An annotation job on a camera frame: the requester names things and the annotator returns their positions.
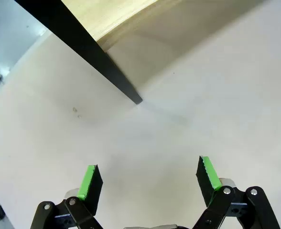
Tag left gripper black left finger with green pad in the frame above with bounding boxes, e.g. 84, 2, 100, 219
30, 164, 104, 229

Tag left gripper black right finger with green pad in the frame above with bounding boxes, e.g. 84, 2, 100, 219
193, 156, 281, 229

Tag black-framed wooden two-tier shelf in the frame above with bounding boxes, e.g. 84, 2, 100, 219
13, 0, 227, 105

